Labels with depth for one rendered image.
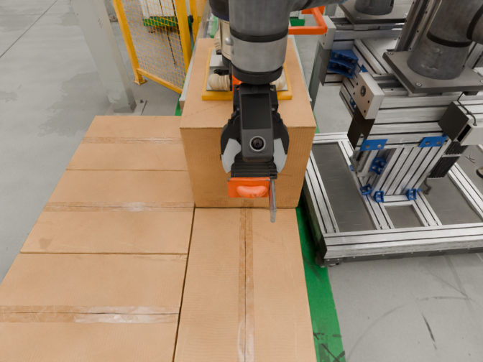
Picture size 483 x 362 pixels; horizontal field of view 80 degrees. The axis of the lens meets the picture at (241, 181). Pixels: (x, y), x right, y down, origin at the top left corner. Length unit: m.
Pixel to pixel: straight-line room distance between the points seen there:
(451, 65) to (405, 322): 1.16
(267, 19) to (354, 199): 1.42
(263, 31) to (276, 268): 0.80
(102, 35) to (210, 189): 1.59
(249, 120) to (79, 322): 0.85
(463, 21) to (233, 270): 0.94
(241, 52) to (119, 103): 2.28
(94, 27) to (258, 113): 2.04
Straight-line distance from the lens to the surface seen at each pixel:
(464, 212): 1.95
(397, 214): 1.74
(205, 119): 0.88
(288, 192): 1.08
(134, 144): 1.49
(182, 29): 2.26
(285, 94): 0.96
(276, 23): 0.38
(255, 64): 0.40
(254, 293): 0.99
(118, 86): 2.54
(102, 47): 2.42
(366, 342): 1.61
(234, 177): 0.51
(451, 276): 1.94
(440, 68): 1.04
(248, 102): 0.42
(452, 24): 1.01
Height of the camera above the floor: 1.47
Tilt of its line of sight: 49 degrees down
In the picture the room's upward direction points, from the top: straight up
